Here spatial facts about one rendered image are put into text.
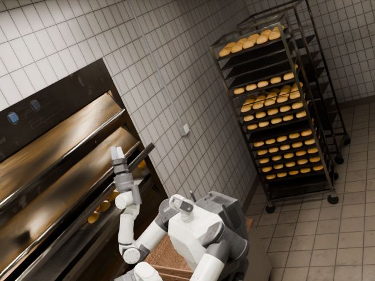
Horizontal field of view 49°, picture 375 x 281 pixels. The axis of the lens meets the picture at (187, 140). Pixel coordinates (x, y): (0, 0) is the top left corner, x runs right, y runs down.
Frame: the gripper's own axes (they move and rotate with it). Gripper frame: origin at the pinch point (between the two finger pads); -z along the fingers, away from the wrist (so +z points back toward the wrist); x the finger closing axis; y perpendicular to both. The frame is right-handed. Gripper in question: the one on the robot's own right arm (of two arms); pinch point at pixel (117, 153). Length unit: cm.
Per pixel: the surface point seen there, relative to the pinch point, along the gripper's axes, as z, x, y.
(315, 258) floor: 112, -150, -101
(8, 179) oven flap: -1, -1, 57
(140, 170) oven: 9, -109, 13
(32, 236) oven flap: 30, -7, 54
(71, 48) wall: -75, -54, 27
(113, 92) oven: -48, -84, 14
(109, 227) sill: 40, -59, 31
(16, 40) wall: -74, -18, 44
